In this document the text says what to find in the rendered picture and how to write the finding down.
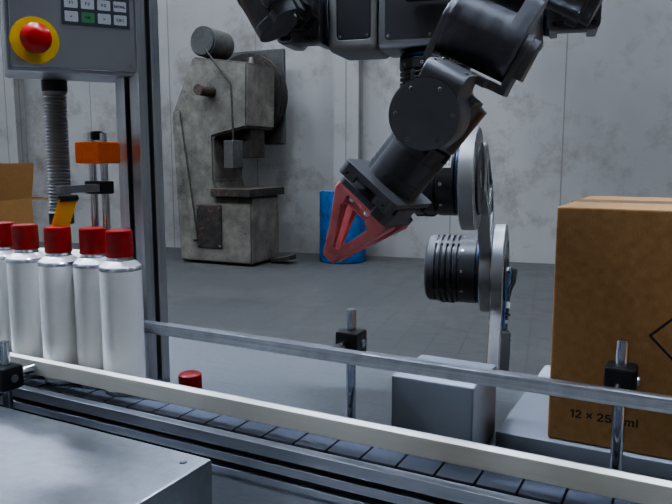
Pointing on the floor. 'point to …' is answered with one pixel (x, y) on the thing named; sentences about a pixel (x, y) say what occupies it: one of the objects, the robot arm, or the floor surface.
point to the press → (228, 150)
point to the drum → (348, 232)
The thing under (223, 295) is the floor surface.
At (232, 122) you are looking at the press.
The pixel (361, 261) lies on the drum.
